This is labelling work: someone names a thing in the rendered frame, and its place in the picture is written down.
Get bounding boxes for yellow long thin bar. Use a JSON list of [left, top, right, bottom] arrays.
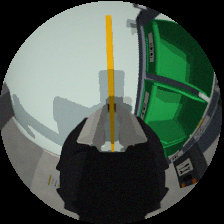
[[105, 15, 114, 152]]

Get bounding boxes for green open bin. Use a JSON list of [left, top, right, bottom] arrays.
[[139, 79, 208, 144], [144, 19, 214, 98], [161, 136, 190, 158]]

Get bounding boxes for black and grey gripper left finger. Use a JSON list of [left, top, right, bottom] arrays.
[[56, 103, 109, 171]]

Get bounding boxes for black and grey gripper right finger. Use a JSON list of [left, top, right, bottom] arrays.
[[114, 103, 169, 170]]

